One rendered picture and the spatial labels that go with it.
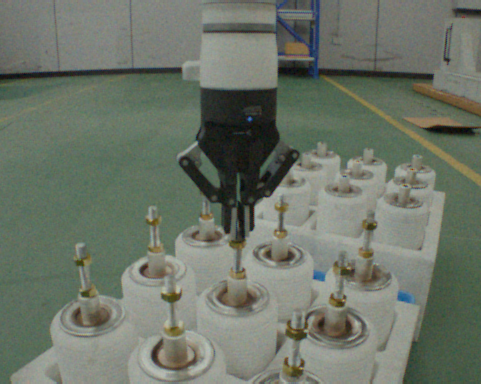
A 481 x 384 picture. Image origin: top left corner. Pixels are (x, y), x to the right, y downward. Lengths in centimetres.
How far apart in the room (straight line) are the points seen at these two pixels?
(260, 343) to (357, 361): 11
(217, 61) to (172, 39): 623
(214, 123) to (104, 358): 27
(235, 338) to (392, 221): 43
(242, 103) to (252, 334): 25
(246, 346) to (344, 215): 41
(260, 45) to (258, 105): 5
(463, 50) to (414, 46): 230
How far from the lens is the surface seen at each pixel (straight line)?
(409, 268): 82
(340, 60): 664
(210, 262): 63
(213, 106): 41
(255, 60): 40
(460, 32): 477
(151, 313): 56
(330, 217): 84
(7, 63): 761
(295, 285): 58
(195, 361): 43
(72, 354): 49
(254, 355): 51
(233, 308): 49
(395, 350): 58
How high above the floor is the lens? 54
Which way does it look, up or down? 20 degrees down
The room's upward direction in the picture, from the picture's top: straight up
